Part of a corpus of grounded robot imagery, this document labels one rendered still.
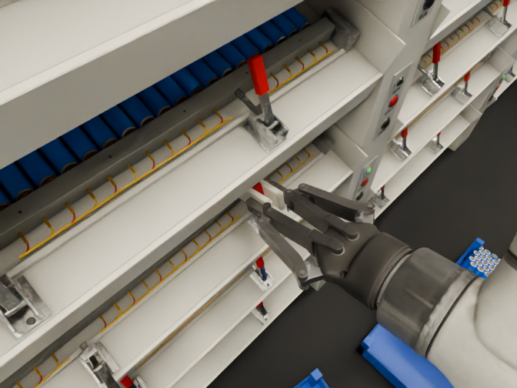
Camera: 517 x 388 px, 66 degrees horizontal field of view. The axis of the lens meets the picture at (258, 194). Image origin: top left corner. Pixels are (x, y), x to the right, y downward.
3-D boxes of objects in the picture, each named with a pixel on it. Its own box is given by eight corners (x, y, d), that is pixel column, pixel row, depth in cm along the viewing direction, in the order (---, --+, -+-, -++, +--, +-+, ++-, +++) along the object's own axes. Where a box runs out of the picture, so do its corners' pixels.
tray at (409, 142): (488, 84, 112) (528, 48, 99) (355, 210, 87) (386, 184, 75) (435, 36, 115) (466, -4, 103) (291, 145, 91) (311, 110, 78)
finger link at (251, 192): (275, 216, 51) (271, 219, 50) (239, 192, 55) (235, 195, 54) (272, 200, 49) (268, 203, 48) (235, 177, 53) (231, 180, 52)
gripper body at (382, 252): (370, 329, 41) (302, 279, 46) (416, 275, 44) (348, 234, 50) (373, 290, 36) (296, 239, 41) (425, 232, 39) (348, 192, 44)
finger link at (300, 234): (346, 264, 45) (339, 272, 44) (271, 221, 51) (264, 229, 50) (346, 242, 42) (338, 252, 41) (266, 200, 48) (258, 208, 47)
